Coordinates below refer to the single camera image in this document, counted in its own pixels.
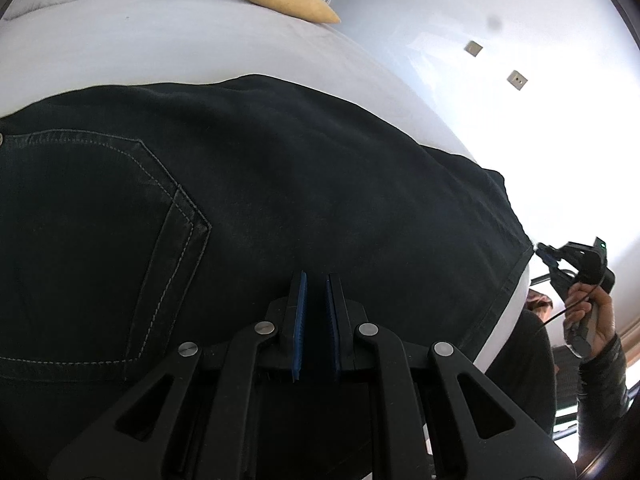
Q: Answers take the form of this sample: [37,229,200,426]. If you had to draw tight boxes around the black denim pants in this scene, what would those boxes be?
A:
[1,76,533,479]

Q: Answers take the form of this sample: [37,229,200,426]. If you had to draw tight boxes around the upper wall socket plate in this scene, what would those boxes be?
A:
[464,40,483,56]

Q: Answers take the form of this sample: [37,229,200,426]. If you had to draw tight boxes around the person's right forearm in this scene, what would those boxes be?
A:
[575,334,629,476]

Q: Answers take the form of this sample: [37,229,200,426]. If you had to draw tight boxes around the wall socket plate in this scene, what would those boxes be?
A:
[506,70,527,90]
[464,40,483,56]

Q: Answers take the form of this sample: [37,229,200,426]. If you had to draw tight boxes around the person's right hand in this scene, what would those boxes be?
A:
[563,283,615,361]

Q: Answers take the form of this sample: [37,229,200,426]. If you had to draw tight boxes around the lower wall socket plate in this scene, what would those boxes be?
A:
[506,70,527,90]

